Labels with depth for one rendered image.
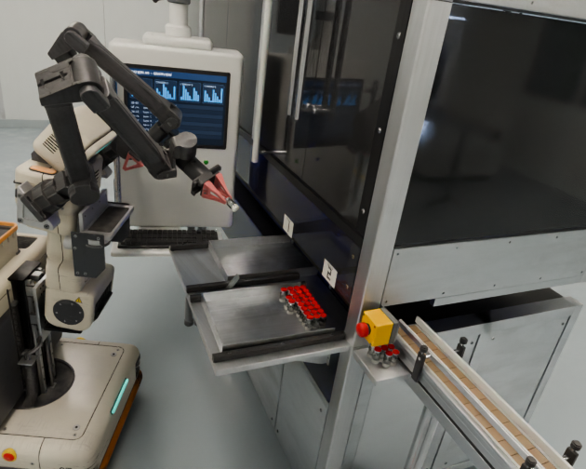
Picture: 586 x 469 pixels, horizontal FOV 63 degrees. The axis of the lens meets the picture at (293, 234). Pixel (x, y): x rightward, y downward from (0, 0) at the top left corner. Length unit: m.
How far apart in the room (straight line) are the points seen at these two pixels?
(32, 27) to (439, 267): 5.71
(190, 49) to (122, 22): 4.56
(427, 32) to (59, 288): 1.35
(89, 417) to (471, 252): 1.48
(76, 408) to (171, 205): 0.88
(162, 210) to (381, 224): 1.17
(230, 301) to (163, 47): 0.99
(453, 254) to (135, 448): 1.55
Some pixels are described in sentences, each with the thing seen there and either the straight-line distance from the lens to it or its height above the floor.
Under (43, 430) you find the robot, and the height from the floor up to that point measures 0.28.
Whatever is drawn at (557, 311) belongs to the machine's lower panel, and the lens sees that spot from 2.01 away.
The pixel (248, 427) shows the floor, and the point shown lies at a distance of 2.37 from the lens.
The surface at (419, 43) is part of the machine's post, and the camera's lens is 1.14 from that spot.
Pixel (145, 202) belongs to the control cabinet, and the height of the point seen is 0.92.
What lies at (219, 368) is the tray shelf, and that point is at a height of 0.88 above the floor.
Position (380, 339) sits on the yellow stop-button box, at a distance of 1.33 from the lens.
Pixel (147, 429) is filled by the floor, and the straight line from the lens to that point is 2.37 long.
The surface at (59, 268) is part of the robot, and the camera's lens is 1.74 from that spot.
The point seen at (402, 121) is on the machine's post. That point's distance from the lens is 1.16.
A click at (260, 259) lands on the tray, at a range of 1.81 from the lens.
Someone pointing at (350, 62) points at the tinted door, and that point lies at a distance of 1.40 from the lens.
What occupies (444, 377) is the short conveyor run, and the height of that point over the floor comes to 0.93.
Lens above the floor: 1.77
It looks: 26 degrees down
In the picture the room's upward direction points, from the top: 8 degrees clockwise
